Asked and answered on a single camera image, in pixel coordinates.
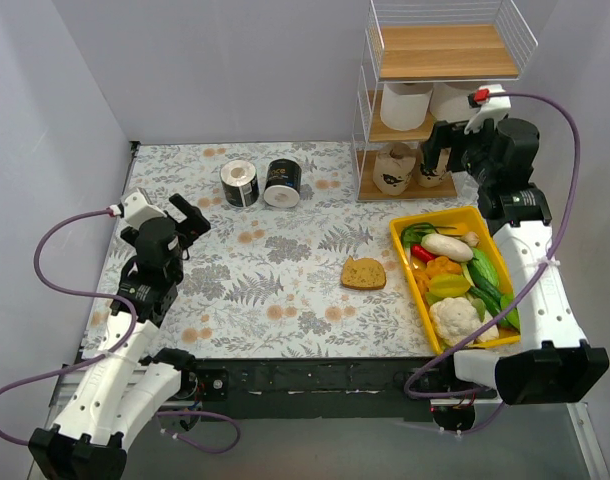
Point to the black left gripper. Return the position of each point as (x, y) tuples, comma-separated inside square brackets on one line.
[(186, 225)]

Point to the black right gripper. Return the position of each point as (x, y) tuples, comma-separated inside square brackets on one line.
[(446, 142)]

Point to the white paper roll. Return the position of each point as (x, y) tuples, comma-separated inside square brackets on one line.
[(449, 101), (404, 105)]

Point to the brown roll barcode label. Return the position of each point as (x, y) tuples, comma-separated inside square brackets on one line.
[(429, 177)]

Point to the brown roll cartoon print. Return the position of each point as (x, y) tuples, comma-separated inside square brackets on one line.
[(393, 167)]

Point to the black roll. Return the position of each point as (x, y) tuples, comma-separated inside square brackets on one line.
[(283, 183), (240, 183)]

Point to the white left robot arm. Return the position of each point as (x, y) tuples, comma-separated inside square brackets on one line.
[(90, 437)]

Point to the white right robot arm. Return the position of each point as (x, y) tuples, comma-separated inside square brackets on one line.
[(556, 363)]

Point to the green leafy vegetable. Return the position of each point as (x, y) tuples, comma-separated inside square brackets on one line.
[(420, 230)]

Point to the floral patterned table mat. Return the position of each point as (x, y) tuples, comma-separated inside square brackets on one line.
[(266, 282)]

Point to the garlic bulb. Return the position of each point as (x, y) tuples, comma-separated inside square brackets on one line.
[(471, 239)]

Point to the white radish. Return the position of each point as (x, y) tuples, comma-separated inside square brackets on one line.
[(442, 245)]

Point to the red chili pepper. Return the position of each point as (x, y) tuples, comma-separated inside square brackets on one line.
[(420, 253)]

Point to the orange bell pepper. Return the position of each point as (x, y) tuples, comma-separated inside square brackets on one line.
[(442, 265)]

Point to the yellow plastic tray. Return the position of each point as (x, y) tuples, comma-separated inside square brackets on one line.
[(454, 222)]

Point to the yellow green starfruit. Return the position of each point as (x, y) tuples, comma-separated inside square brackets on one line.
[(448, 285)]

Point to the slice of brown bread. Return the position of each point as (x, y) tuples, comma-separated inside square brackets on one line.
[(363, 274)]

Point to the white cauliflower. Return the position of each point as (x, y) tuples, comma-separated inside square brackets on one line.
[(456, 318)]

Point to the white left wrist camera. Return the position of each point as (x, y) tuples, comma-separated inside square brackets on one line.
[(136, 208)]

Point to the white wire wooden shelf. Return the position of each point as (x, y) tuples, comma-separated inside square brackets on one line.
[(429, 42)]

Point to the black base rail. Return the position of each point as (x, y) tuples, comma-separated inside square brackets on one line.
[(337, 388)]

